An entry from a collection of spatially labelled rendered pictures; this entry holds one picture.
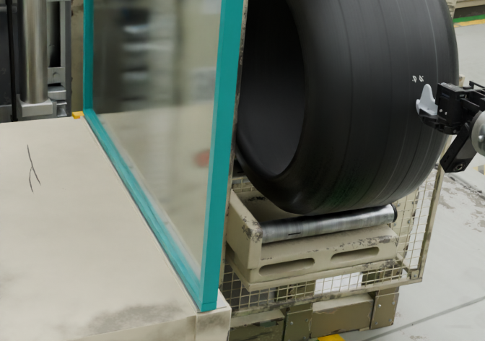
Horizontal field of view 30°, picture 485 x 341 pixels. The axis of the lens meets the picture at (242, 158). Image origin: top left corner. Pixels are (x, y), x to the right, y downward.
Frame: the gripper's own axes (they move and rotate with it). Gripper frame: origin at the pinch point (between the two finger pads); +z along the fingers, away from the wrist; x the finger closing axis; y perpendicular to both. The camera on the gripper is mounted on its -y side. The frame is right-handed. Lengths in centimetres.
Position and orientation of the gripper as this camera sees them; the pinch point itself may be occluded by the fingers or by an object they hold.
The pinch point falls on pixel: (422, 106)
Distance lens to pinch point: 171.8
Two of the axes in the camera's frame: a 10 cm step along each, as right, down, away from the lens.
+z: -3.9, -3.4, 8.6
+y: 0.4, -9.3, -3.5
